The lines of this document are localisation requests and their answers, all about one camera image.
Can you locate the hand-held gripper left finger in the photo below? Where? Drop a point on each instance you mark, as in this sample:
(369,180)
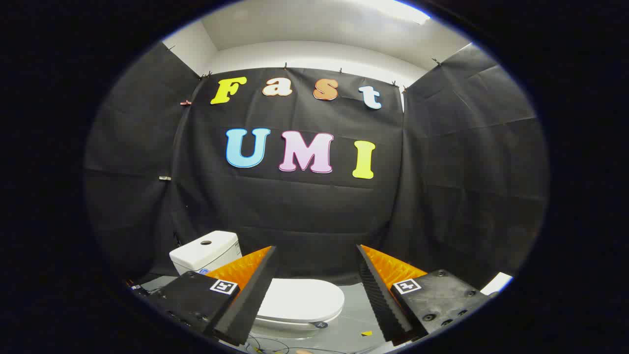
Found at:
(255,290)

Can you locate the white toilet bowl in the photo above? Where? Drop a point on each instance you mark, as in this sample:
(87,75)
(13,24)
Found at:
(285,329)

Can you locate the black backdrop cloth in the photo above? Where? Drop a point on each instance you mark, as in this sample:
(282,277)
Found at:
(304,221)

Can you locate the white toilet tank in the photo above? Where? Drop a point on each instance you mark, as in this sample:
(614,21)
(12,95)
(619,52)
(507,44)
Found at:
(204,253)

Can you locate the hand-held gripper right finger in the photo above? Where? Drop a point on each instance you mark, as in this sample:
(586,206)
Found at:
(378,295)

